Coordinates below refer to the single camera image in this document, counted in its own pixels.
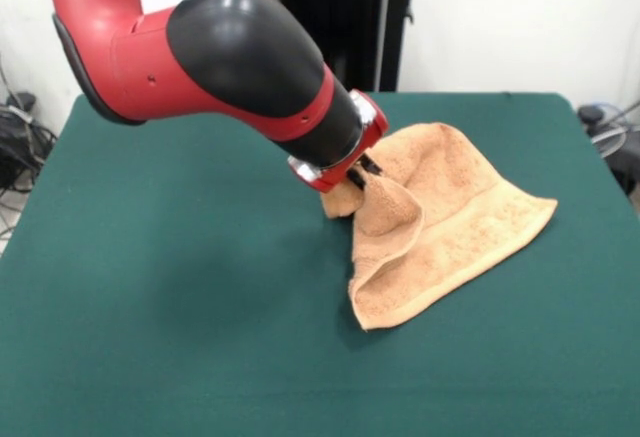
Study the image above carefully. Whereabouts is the dark green table cloth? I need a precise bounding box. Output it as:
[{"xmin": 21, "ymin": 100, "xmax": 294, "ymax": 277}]
[{"xmin": 0, "ymin": 90, "xmax": 640, "ymax": 437}]

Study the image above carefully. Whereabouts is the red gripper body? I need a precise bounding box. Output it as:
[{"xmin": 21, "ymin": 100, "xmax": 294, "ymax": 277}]
[{"xmin": 287, "ymin": 89, "xmax": 390, "ymax": 195}]

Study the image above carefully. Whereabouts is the black cable bundle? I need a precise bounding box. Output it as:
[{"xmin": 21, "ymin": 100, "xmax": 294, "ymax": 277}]
[{"xmin": 0, "ymin": 91, "xmax": 59, "ymax": 194}]

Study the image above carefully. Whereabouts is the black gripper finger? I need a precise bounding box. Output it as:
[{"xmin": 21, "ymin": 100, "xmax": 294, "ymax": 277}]
[
  {"xmin": 360, "ymin": 152, "xmax": 385, "ymax": 178},
  {"xmin": 345, "ymin": 169, "xmax": 369, "ymax": 193}
]

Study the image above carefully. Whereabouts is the orange terry towel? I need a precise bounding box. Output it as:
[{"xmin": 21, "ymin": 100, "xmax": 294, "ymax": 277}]
[{"xmin": 319, "ymin": 121, "xmax": 559, "ymax": 333}]

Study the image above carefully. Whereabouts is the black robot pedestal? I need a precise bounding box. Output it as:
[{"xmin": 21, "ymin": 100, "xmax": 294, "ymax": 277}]
[{"xmin": 243, "ymin": 0, "xmax": 417, "ymax": 93}]

